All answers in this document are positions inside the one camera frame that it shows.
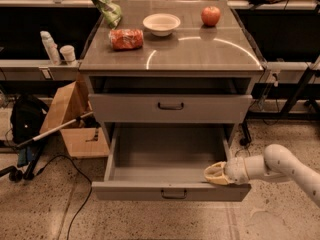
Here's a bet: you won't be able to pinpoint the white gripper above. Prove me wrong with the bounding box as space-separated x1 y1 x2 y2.
205 157 249 185

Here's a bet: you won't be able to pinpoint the grey drawer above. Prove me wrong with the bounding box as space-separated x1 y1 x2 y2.
92 124 250 202
88 76 254 124

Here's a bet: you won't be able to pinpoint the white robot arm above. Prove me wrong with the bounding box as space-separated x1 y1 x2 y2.
204 144 320 207

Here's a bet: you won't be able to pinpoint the grey drawer cabinet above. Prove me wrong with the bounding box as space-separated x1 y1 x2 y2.
80 0 263 139

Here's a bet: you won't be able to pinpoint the grey top drawer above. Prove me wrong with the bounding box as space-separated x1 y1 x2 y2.
88 76 254 124

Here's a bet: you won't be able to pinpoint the white and black pole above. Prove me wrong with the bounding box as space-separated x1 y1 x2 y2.
15 111 93 149

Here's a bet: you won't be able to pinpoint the red apple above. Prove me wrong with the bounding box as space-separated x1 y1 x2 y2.
201 6 221 27

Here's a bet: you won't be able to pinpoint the white bowl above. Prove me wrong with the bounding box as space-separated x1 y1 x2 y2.
143 13 181 37

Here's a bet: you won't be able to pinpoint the brown cardboard box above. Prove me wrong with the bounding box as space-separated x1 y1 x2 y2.
40 75 109 158

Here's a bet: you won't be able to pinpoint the orange snack bag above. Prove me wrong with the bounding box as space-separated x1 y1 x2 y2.
109 29 143 50

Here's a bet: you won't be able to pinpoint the white paper cup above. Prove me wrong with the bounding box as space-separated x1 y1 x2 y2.
60 45 77 66

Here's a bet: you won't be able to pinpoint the black backpack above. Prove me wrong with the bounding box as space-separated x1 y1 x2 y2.
10 94 49 144

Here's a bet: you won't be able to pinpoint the black headphones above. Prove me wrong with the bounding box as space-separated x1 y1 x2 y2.
0 166 23 182

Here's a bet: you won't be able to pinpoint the white bottle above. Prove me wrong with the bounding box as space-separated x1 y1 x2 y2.
40 31 61 65

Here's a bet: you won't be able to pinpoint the green chip bag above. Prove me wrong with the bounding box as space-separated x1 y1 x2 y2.
91 0 122 29

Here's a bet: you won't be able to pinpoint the small black cable loop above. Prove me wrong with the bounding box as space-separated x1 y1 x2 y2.
234 145 252 159

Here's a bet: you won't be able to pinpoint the black floor cable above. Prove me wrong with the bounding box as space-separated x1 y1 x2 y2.
34 154 94 240

